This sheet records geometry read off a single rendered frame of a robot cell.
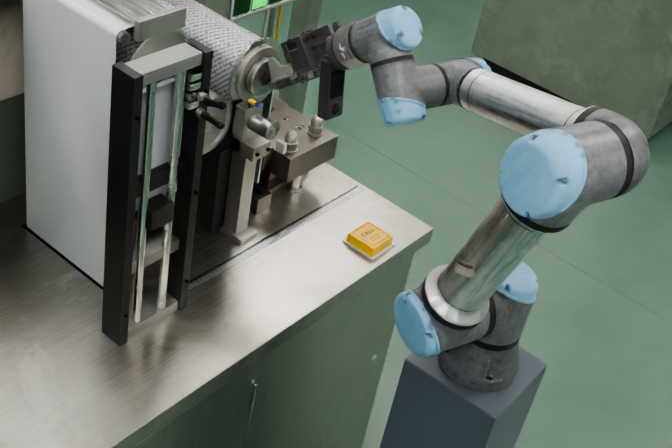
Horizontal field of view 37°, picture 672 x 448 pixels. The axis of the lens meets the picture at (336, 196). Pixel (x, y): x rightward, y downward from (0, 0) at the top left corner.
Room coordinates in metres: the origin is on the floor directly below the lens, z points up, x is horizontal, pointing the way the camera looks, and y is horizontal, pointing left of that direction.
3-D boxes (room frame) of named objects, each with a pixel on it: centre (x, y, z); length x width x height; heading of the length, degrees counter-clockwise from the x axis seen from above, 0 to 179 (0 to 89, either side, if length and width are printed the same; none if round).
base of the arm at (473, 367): (1.38, -0.32, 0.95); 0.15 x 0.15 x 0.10
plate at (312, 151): (1.91, 0.23, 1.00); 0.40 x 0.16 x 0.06; 57
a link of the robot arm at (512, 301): (1.38, -0.32, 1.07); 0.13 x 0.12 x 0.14; 128
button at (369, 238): (1.67, -0.09, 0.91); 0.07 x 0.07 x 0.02; 57
